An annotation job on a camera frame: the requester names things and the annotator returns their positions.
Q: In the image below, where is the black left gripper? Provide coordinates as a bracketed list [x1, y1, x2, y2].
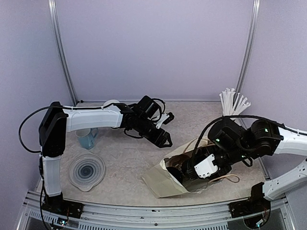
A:
[136, 116, 173, 148]

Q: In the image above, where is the cream paper bag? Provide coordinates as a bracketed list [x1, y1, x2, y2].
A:
[141, 138, 240, 199]

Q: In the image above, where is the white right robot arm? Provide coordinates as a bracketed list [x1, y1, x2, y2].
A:
[166, 117, 307, 213]

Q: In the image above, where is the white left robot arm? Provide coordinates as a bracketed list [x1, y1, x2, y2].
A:
[38, 95, 175, 213]

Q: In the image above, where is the wrapped white straws bundle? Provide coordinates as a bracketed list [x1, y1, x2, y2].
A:
[219, 88, 251, 116]

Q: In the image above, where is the stack of paper cups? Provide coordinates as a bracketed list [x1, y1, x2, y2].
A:
[103, 99, 119, 108]

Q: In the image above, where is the blue glass cup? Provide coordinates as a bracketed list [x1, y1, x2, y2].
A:
[75, 128, 98, 150]

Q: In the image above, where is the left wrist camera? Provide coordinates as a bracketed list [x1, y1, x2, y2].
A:
[155, 112, 175, 129]

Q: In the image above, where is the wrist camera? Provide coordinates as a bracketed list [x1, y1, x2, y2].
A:
[194, 154, 219, 179]
[155, 112, 175, 129]

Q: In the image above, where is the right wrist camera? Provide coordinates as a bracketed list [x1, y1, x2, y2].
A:
[194, 154, 219, 179]

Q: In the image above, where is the aluminium front rail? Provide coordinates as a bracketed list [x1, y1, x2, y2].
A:
[23, 189, 295, 230]

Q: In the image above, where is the right aluminium post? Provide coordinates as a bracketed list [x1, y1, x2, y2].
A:
[236, 0, 260, 93]

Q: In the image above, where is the aluminium post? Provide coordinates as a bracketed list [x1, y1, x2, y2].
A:
[48, 0, 78, 105]
[236, 0, 260, 93]

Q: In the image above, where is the left aluminium post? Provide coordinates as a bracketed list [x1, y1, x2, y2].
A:
[48, 0, 78, 105]

